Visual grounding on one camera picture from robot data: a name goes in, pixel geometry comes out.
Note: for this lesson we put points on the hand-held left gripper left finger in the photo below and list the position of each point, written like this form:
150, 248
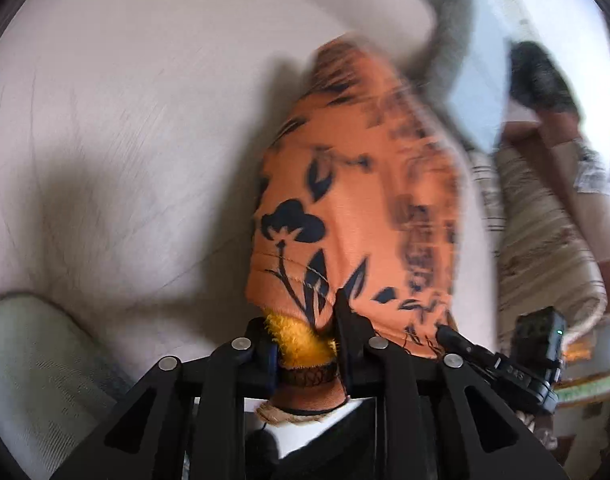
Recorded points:
272, 367

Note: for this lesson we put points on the beige striped pillow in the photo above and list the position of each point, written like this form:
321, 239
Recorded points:
540, 240

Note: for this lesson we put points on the grey fuzzy cloth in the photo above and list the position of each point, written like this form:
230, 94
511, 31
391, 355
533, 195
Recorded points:
450, 25

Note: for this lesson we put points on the pale green cloth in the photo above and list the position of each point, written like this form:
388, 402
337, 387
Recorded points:
40, 375

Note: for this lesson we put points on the orange floral small garment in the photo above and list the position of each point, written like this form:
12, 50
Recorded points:
365, 200

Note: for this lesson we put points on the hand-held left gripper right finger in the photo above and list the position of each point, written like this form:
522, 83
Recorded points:
343, 355

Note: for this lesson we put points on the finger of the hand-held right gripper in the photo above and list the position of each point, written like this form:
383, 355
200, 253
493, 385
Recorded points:
465, 347

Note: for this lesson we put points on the pale pink bed sheet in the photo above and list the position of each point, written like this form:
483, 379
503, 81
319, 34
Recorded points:
135, 135

